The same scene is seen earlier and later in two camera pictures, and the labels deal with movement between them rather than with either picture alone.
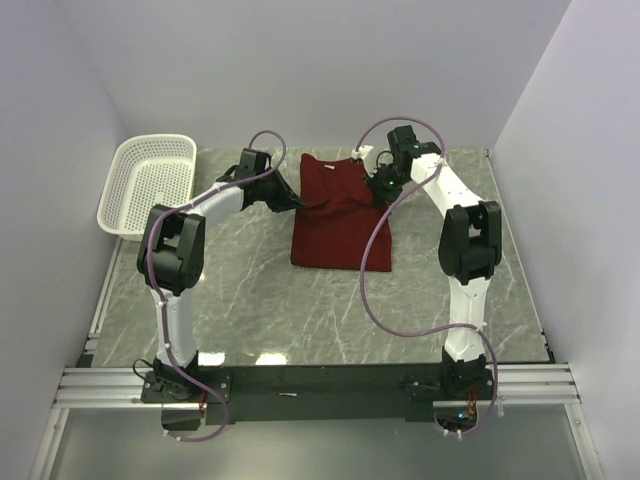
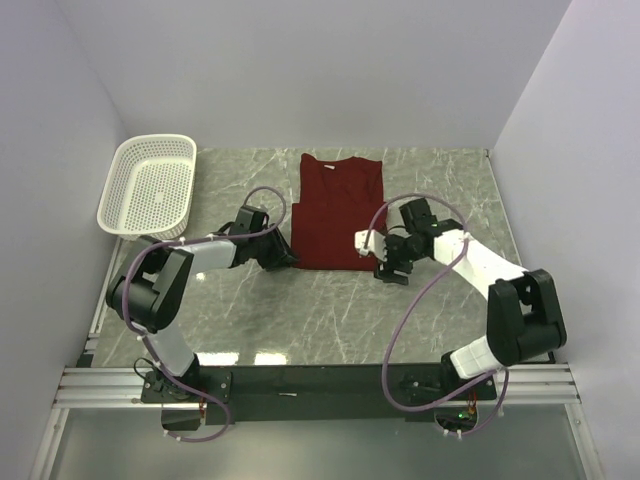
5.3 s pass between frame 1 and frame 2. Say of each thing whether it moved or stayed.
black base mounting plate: stayed
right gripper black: moved
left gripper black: moved
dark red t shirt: stayed
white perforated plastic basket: stayed
